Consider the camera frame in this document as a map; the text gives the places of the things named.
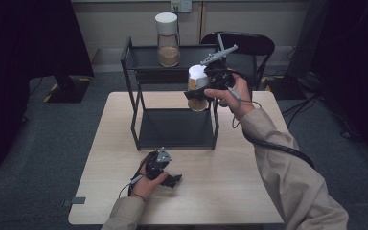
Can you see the grey table bracket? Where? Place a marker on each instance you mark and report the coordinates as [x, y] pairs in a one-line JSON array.
[[76, 200]]

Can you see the grey stand with base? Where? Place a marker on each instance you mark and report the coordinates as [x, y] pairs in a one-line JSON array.
[[303, 41]]

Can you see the dark curtain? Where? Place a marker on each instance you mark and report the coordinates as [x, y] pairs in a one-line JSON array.
[[19, 64], [357, 64]]

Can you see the black chair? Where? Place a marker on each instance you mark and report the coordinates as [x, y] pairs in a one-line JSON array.
[[252, 60]]

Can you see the glass jar with spout lid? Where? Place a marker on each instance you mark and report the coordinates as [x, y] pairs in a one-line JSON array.
[[197, 76]]

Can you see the wall power outlet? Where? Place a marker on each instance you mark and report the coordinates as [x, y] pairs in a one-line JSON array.
[[181, 5]]

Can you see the black metal two-tier shelf rack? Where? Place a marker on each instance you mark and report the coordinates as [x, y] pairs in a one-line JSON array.
[[175, 127]]

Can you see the person's left hand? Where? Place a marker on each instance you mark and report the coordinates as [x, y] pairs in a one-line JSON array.
[[143, 188]]

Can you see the person's right hand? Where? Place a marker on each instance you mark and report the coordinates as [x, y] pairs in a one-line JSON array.
[[241, 99]]

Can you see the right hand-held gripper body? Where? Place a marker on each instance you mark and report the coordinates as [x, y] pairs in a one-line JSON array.
[[220, 78]]

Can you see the black stand base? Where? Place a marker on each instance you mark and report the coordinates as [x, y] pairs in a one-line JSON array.
[[67, 91]]

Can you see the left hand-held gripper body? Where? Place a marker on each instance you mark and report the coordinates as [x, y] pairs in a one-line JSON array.
[[155, 166]]

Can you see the glass jar with round lid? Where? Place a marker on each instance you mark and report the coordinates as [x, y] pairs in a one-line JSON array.
[[168, 41]]

